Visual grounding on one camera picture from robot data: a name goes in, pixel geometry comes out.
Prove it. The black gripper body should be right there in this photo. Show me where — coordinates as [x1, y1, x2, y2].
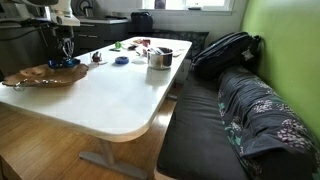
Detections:
[53, 25, 76, 46]

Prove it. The blue bowl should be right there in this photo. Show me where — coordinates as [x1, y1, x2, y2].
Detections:
[48, 58, 82, 70]

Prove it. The brown wooden platter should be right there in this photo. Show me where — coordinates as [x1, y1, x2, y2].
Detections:
[1, 62, 90, 89]

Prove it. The round grey fan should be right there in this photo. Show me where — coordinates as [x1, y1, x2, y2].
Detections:
[70, 0, 96, 18]

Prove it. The dark drawer cabinet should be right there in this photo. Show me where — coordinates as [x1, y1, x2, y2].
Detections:
[71, 18, 134, 56]

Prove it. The blue tape roll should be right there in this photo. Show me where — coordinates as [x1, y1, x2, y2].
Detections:
[114, 56, 130, 65]

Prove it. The silver fork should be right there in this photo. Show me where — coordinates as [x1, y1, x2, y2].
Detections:
[13, 78, 51, 92]

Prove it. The black bag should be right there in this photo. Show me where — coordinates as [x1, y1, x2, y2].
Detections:
[130, 11, 154, 33]

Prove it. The stainless steel pot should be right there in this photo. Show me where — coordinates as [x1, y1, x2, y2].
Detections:
[146, 46, 174, 70]

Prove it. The grey table leg base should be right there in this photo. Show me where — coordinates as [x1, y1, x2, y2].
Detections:
[78, 138, 149, 180]

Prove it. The dark green floral cushion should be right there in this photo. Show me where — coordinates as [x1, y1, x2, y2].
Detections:
[151, 29, 210, 54]

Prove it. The white framed window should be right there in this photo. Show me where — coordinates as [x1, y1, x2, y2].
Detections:
[141, 0, 234, 13]

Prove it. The black bench seat cushion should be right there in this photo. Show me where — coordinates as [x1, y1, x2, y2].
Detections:
[156, 71, 249, 180]

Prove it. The black backpack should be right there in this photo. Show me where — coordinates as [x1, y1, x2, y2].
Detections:
[190, 31, 263, 81]

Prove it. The dark floral blanket cushion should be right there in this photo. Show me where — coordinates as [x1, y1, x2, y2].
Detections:
[217, 64, 320, 180]

